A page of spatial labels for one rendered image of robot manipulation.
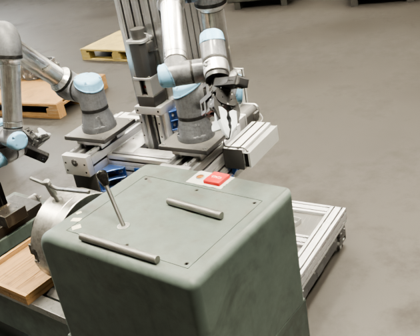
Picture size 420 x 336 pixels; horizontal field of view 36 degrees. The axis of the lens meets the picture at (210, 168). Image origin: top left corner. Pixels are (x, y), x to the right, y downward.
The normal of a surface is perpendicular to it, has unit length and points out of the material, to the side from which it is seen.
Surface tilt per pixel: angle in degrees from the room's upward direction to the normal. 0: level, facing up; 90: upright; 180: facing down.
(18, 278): 0
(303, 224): 0
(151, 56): 90
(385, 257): 0
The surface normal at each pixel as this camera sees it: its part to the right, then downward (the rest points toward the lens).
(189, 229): -0.16, -0.88
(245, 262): 0.80, 0.15
